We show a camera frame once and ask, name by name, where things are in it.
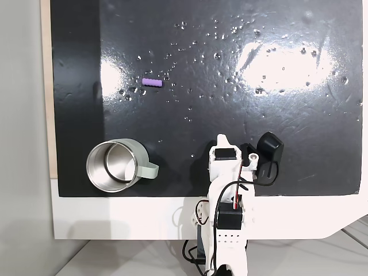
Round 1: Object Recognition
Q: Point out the purple pen grip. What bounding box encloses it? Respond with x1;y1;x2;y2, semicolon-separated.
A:
141;78;163;88

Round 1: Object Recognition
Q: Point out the black glossy mat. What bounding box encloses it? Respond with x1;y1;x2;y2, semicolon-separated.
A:
50;0;362;198

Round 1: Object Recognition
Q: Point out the steel mug pale green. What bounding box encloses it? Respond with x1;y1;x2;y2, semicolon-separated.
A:
86;139;160;193

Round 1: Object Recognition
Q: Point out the white board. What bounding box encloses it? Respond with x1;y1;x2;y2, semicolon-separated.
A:
50;178;368;241

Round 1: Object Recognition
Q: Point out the black oval camera box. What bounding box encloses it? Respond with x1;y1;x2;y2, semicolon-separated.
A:
241;131;285;185

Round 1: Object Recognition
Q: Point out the red servo wire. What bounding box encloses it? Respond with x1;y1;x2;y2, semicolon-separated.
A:
233;163;243;210

